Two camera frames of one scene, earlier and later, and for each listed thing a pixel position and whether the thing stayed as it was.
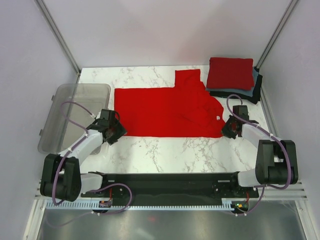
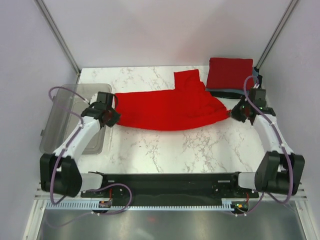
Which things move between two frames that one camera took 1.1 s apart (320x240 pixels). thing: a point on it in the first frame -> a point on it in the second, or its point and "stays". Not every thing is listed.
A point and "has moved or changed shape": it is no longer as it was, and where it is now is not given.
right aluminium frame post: [276, 34] stays
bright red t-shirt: [186, 110] has moved or changed shape
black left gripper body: [117, 131] -> [113, 118]
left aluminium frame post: [59, 38] stays
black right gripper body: [227, 128] -> [238, 112]
